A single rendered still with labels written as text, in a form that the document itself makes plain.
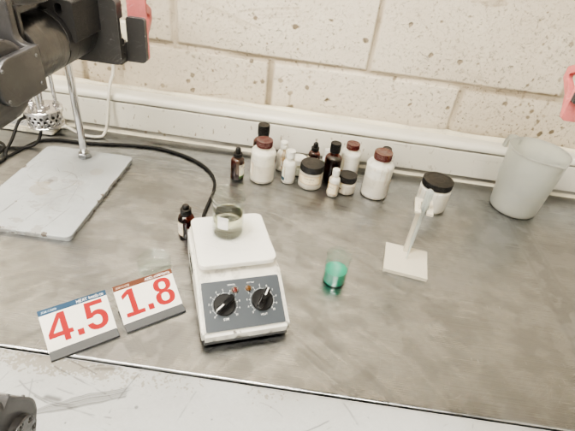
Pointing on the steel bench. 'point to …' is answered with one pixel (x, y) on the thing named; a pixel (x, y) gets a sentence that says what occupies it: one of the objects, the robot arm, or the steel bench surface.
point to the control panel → (250, 316)
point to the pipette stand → (394, 255)
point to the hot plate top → (233, 253)
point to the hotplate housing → (228, 280)
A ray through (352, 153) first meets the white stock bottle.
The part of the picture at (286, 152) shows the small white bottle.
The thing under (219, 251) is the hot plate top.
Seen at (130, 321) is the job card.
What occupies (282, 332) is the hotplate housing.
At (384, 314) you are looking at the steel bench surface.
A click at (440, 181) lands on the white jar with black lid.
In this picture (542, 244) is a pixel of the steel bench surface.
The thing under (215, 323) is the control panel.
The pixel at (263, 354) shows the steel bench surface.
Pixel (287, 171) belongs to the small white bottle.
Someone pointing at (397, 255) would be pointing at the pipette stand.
